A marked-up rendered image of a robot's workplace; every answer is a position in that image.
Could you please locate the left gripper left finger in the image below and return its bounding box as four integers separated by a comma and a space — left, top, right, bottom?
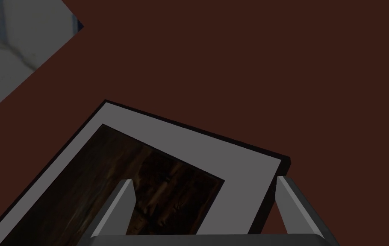
82, 179, 137, 241

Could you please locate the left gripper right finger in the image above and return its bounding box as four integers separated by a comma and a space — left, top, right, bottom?
274, 175, 338, 244

